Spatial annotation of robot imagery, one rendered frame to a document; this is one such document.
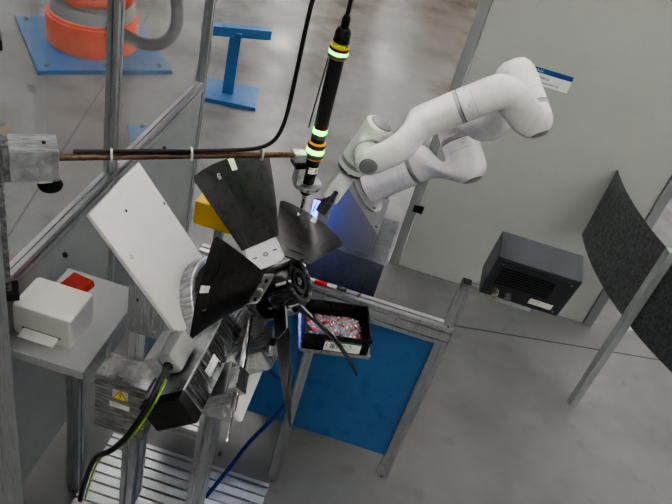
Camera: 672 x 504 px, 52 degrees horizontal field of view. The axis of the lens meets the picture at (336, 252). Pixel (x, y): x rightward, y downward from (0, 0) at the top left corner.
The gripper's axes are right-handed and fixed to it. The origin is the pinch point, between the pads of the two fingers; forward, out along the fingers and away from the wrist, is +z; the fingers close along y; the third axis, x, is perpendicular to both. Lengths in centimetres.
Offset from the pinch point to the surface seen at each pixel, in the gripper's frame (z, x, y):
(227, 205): -2.4, -23.2, 27.0
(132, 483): 107, -4, 39
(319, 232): 6.7, 3.0, 2.7
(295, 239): 7.1, -2.5, 11.2
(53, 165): -12, -56, 59
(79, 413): 94, -30, 34
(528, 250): -18, 60, -12
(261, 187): -7.1, -18.2, 19.0
